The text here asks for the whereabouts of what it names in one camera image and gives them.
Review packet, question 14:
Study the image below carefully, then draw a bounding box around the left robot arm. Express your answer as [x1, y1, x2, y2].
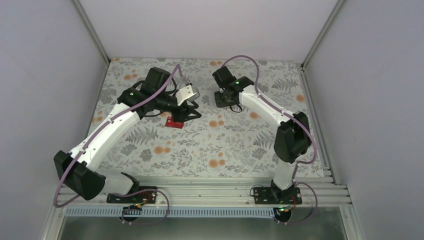
[53, 65, 202, 201]

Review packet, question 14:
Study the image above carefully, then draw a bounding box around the grey slotted cable duct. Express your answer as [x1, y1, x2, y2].
[63, 206, 275, 219]

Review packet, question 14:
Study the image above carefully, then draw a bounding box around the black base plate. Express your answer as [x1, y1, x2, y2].
[106, 186, 158, 205]
[252, 186, 303, 205]

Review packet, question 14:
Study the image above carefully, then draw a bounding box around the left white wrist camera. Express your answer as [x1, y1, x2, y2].
[175, 84, 200, 106]

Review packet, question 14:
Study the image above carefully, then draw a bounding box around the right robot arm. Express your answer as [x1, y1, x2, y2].
[212, 66, 312, 202]

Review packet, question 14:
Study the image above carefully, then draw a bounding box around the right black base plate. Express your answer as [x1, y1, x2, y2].
[252, 186, 303, 205]

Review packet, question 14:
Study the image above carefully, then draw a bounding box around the red credit card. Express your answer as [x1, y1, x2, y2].
[165, 116, 184, 129]

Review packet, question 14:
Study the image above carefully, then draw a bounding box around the aluminium mounting rail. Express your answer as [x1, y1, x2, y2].
[54, 167, 352, 208]

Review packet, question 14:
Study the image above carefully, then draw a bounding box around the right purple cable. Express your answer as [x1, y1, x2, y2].
[220, 54, 320, 226]

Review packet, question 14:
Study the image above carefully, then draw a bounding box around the floral patterned table mat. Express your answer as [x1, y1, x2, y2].
[91, 57, 326, 178]

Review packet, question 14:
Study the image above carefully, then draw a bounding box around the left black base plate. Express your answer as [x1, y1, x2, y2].
[106, 186, 158, 205]

